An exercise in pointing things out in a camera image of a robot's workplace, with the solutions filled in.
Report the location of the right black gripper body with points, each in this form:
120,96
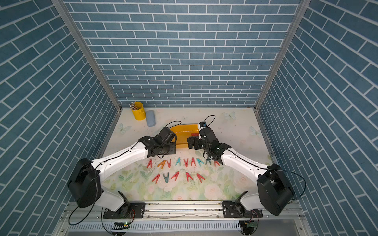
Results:
200,144

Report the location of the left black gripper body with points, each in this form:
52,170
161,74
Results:
170,149

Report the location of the yellow plastic storage box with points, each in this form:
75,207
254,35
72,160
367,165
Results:
183,132

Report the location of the pink-red clothespin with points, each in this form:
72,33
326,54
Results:
193,161

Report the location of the red clothespin placed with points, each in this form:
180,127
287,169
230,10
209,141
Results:
168,163
186,162

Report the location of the red clothespin second row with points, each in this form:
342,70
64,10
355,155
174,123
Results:
156,178

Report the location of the grey-blue clothespin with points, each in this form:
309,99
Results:
166,177

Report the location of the red clothespin box edge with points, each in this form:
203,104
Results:
200,178

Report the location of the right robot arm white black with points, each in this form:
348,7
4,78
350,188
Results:
274,189

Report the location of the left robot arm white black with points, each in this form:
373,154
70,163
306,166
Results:
88,176

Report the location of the blue-grey fabric case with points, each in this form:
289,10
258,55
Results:
150,118

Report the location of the yellow pen cup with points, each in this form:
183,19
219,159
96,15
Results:
140,114

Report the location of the pens in cup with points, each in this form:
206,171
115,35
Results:
133,106

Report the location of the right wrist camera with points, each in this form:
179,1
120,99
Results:
202,125

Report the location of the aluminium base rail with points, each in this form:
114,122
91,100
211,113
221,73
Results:
180,210

